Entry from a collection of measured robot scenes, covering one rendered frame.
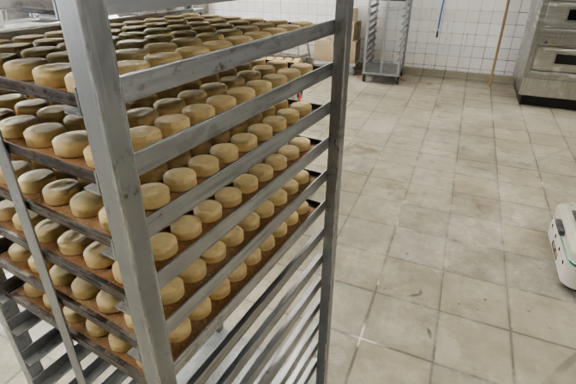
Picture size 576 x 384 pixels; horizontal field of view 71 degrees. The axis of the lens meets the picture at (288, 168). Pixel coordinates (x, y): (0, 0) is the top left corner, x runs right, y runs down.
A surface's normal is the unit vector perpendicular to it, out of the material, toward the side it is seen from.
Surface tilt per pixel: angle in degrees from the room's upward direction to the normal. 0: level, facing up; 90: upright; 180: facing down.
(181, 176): 0
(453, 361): 0
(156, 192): 0
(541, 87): 90
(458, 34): 90
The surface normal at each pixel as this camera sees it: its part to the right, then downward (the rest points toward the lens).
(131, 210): 0.87, 0.22
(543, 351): 0.00, -0.89
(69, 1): -0.50, 0.39
